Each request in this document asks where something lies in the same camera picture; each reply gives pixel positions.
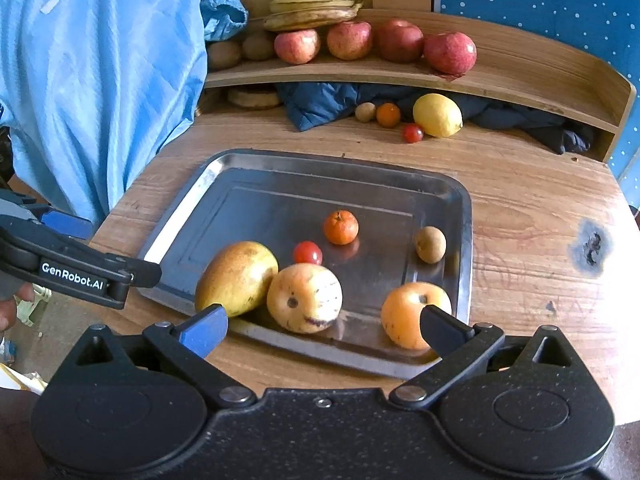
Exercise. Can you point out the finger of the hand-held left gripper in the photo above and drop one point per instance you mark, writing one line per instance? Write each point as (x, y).
(67, 224)
(145, 274)

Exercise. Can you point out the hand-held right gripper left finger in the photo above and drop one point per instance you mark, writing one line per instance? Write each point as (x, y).
(202, 332)

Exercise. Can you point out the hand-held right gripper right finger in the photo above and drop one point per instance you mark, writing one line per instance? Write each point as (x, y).
(445, 330)

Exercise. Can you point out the orange persimmon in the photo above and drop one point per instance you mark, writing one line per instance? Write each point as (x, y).
(405, 315)

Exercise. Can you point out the yellow-green mango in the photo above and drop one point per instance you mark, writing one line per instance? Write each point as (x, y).
(235, 277)

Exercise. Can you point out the small brown kiwi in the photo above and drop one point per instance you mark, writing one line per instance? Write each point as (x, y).
(430, 244)

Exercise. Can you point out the cream striped pepino melon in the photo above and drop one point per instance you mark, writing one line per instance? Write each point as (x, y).
(305, 300)

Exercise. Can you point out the red cherry tomato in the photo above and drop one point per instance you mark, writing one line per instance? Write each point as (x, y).
(307, 252)
(413, 133)

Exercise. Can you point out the metal tray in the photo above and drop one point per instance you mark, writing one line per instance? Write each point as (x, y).
(280, 200)

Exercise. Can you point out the yellow lemon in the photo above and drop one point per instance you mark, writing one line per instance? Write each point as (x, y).
(436, 115)

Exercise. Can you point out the small tan longan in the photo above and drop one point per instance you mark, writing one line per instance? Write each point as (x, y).
(365, 112)

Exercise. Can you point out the person's left hand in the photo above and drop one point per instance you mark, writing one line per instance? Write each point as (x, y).
(12, 310)

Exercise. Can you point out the light blue coat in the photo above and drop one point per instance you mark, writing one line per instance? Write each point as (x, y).
(100, 85)

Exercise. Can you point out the flat tan round disc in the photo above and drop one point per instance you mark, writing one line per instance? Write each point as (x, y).
(255, 97)

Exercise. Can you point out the dark blue cloth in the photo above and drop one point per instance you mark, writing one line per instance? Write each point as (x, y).
(325, 105)

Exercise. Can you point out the crumpled blue cloth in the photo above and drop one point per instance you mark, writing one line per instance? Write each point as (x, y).
(222, 12)

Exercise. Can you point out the wooden desk shelf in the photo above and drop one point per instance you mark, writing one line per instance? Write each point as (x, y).
(525, 75)

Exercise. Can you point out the pale red apple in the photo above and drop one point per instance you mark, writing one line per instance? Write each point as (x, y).
(350, 41)
(297, 46)

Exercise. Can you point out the dark red apple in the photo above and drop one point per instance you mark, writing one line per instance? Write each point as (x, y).
(450, 52)
(400, 41)

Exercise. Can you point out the bunch of yellow bananas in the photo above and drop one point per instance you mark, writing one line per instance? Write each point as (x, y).
(310, 7)

